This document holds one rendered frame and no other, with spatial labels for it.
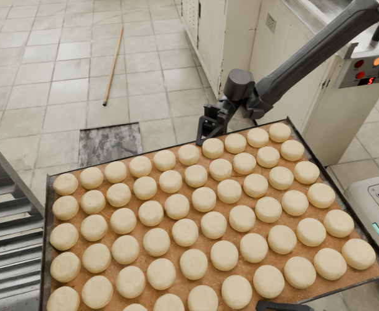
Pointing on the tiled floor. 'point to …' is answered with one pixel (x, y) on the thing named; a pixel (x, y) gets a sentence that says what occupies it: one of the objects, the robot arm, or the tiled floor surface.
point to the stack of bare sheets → (108, 143)
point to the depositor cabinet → (221, 36)
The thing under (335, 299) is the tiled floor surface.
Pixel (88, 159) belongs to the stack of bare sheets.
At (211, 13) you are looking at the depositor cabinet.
